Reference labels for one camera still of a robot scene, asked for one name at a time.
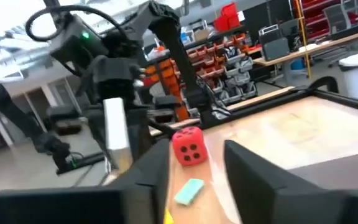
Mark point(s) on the grey office chair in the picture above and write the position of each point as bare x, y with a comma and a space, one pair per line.
337, 18

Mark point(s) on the grey equipment case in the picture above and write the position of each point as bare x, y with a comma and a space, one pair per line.
273, 45

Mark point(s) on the parts bin shelf rack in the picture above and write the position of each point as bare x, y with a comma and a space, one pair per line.
228, 68

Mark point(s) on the yellow studded brick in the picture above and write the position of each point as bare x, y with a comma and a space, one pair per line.
168, 218

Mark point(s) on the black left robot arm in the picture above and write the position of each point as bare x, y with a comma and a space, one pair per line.
179, 56

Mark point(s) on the red foam die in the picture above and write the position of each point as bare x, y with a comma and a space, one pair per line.
190, 146

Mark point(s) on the black metal table frame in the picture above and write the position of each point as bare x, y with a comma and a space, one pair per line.
353, 103

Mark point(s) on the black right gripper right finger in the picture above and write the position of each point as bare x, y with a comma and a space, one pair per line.
275, 205

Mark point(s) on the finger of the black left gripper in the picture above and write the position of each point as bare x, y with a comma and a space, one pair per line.
140, 130
96, 130

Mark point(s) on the long wooden desk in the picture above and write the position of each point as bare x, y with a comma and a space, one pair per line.
322, 46

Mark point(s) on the black equipment on floor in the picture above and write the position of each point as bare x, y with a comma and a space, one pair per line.
11, 109

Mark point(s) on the red storage crates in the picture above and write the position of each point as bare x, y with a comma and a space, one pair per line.
227, 18

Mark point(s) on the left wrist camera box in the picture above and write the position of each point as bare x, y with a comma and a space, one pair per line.
73, 40

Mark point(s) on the mint green tile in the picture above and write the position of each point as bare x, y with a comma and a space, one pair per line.
190, 192

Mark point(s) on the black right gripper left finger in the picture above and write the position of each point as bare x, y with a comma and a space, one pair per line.
141, 199

